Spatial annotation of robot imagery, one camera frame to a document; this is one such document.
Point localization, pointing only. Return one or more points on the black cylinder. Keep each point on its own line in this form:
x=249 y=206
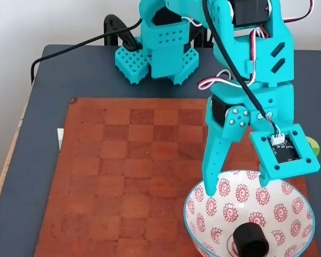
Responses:
x=250 y=238

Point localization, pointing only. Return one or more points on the white bowl with red flowers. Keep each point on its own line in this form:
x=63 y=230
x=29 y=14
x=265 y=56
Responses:
x=230 y=211

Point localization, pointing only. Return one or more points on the wooden chessboard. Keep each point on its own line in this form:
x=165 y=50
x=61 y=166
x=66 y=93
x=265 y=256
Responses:
x=123 y=160

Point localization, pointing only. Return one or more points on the black table clamp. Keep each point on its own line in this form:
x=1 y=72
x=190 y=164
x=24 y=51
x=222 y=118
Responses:
x=112 y=24

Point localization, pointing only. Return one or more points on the teal framed wrist camera board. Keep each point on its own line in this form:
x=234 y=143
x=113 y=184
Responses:
x=286 y=152

